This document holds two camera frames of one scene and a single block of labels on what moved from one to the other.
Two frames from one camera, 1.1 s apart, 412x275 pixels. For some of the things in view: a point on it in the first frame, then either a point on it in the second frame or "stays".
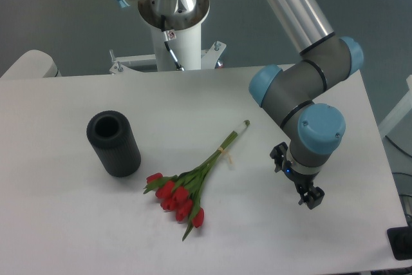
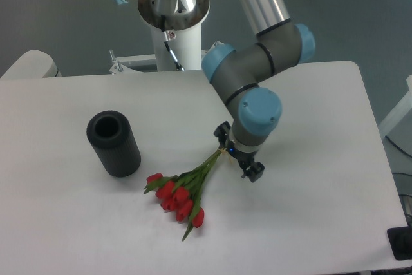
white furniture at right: (400, 110) stays
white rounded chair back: (33, 64) stays
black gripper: (303, 181) → (253, 171)
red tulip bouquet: (181, 193) stays
